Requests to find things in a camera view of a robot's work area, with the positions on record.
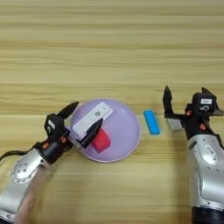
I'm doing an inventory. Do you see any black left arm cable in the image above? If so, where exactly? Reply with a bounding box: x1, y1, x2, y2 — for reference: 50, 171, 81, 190
0, 150, 34, 162

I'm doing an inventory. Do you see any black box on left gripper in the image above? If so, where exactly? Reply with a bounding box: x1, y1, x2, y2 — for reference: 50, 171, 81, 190
44, 113, 67, 142

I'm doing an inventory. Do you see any blue rectangular block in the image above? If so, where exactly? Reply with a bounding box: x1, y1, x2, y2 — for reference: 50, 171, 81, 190
143, 109, 161, 136

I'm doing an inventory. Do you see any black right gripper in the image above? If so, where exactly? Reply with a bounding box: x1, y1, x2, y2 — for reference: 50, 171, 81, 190
162, 85, 224, 140

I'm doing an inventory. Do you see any round purple plate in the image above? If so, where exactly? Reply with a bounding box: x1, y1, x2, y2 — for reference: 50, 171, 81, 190
69, 98, 141, 164

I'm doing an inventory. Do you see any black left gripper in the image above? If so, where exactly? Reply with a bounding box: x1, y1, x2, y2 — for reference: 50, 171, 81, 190
47, 101, 104, 154

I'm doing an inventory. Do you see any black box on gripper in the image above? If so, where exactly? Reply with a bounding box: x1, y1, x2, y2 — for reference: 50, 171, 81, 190
44, 113, 67, 142
191, 92, 218, 114

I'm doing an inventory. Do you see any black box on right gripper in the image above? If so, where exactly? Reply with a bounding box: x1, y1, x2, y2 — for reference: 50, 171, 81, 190
191, 92, 218, 114

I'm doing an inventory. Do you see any white rectangular device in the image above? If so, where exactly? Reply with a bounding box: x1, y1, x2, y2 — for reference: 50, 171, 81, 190
72, 101, 114, 142

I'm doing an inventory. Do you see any red cube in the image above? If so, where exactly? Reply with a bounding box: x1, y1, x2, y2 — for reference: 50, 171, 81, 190
91, 128, 112, 154

